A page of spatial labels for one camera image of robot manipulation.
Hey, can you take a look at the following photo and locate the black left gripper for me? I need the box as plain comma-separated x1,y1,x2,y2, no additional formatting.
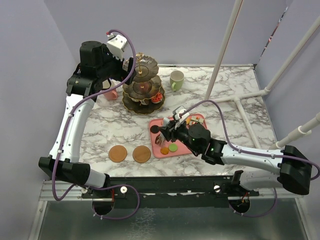
97,44,137,85

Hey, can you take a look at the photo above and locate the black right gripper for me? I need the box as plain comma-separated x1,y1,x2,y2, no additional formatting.
158,119,201,154

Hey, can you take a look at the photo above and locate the round wooden coaster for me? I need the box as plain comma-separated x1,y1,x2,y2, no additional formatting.
132,145,151,164
108,145,128,163

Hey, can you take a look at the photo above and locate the three-tier grey cake stand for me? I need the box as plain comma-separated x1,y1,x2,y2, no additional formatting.
122,52,166,115

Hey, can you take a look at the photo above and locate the chocolate cake slice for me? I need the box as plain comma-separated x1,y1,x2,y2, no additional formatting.
154,133,166,148

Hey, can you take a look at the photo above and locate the red frosted donut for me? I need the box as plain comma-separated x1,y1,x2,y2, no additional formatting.
151,92,163,104

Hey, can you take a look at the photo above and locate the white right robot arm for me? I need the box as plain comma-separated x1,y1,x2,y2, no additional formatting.
158,120,312,196

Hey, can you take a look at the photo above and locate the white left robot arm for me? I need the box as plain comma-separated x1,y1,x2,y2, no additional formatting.
38,40,135,198

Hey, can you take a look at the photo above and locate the black sandwich cookie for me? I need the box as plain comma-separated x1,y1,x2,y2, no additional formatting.
150,125,160,134

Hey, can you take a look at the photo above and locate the green macaron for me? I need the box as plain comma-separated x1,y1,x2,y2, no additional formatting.
168,143,178,153

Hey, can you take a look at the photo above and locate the pink serving tray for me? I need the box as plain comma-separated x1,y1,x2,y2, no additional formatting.
148,118,192,159

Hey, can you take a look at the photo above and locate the chocolate chip cookie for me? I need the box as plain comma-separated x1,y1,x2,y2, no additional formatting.
160,147,170,155

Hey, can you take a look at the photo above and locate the pink mug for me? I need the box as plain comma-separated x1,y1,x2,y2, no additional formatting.
102,80,118,101

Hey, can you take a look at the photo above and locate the green mug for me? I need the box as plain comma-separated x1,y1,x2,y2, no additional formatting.
169,70,185,91

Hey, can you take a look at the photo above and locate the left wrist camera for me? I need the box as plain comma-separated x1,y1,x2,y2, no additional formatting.
106,33,128,61

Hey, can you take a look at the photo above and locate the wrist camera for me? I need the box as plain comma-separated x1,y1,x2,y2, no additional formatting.
106,33,128,61
172,105,190,129

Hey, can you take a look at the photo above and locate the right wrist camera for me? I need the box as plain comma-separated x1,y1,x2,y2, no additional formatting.
172,105,190,129

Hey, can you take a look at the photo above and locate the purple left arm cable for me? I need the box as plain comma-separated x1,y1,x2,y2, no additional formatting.
51,29,141,221

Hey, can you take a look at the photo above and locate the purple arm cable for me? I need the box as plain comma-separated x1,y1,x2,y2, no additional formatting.
179,99,320,219
51,29,141,221

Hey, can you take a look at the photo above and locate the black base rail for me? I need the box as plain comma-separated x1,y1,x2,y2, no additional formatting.
81,173,259,209

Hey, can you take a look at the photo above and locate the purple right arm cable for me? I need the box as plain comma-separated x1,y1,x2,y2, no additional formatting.
179,99,320,219

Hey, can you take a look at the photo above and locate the white pvc pipe frame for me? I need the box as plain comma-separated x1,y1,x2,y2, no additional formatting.
204,0,320,151

